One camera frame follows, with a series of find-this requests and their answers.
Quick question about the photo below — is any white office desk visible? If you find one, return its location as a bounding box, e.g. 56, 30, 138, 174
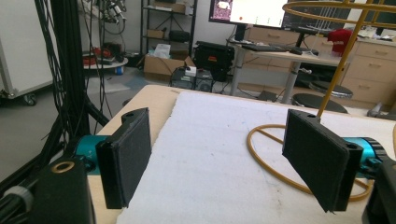
226, 38, 351, 105

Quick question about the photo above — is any black computer tower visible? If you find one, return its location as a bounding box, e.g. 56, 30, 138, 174
170, 66, 215, 93

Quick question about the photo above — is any black equipment case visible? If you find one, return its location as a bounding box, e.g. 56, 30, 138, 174
192, 40, 235, 82

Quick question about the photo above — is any round white wheeled platform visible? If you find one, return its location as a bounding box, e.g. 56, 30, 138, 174
82, 46, 129, 76

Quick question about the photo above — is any bundle of black cables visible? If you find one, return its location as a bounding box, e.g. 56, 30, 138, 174
33, 0, 114, 166

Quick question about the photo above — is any black metal stand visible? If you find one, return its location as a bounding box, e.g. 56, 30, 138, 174
0, 0, 110, 194

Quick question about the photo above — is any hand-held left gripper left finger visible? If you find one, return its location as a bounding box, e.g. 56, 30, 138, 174
95, 106, 152, 210

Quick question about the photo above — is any computer monitor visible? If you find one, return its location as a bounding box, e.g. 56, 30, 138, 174
208, 0, 353, 42

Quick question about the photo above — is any cardboard box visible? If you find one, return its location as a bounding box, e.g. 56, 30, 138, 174
143, 54, 196, 82

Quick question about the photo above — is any white foam mat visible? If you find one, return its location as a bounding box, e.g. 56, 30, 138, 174
116, 90, 396, 224

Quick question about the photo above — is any red cloth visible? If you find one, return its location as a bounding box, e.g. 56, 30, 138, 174
326, 28, 355, 57

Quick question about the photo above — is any black metal shelf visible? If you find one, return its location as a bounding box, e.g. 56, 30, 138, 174
139, 0, 199, 62

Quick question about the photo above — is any black keyboard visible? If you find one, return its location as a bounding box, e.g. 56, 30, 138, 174
241, 43, 304, 56

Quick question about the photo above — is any white wheeled cabinet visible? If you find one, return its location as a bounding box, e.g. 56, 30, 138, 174
0, 0, 59, 106

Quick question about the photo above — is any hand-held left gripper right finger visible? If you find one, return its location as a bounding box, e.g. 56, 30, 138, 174
281, 108, 364, 214

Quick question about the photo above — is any gold wire rack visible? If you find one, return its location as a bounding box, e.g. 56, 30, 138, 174
247, 0, 396, 203

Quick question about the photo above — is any wooden drawer cabinet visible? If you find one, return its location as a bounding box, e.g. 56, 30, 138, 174
237, 26, 396, 110

